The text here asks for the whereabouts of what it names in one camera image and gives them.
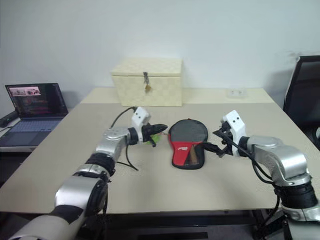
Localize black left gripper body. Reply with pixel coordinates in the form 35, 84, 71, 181
140, 123, 157, 148

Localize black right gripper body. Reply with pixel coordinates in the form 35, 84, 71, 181
218, 121, 237, 158

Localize red black paddle case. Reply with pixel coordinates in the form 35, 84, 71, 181
167, 118, 210, 171

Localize small green object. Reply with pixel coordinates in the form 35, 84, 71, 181
146, 133, 163, 146

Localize brass padlock with metal latch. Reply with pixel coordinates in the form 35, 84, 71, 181
142, 71, 153, 94

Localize cream woven storage box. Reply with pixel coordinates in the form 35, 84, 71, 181
110, 57, 184, 108

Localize white power socket strip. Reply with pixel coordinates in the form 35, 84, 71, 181
226, 87, 248, 99

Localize black office chair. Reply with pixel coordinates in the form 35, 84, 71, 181
282, 55, 320, 151

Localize open laptop with lit screen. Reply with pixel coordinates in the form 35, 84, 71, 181
0, 82, 70, 147

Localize black device beside laptop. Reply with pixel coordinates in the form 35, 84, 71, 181
0, 110, 19, 127

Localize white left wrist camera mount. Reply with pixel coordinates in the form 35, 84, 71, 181
131, 106, 152, 131

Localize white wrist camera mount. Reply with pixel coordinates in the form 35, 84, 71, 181
131, 106, 152, 131
220, 109, 247, 157

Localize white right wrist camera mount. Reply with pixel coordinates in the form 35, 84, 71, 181
220, 109, 247, 157

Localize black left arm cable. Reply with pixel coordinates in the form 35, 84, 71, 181
110, 106, 140, 172

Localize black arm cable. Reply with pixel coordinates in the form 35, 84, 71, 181
225, 138, 285, 219
110, 106, 140, 172

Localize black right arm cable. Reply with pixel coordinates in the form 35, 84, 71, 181
225, 138, 285, 219

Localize black table frame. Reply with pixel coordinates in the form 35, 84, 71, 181
82, 208, 288, 240

